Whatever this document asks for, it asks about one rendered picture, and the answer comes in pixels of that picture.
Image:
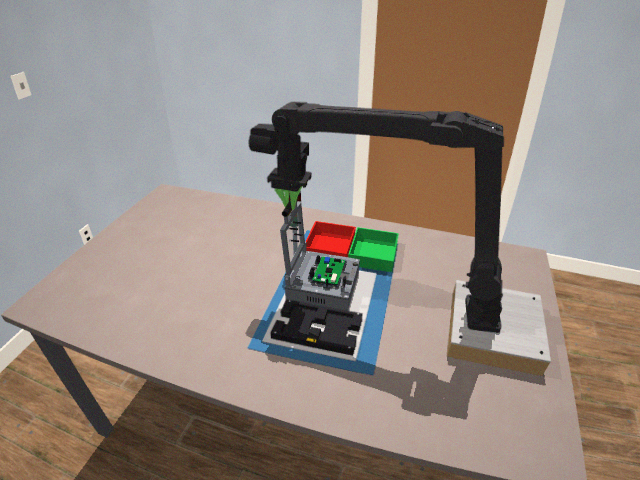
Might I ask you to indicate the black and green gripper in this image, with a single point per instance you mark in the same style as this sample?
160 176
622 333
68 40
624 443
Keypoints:
288 178

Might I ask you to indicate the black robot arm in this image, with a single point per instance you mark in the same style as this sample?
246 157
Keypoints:
485 136

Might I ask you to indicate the green bin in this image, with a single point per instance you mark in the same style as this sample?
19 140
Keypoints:
374 248

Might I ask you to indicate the green circuit board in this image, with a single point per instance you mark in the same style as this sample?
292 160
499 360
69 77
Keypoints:
329 268

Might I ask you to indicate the red open tray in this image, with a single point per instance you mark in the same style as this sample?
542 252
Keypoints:
328 238

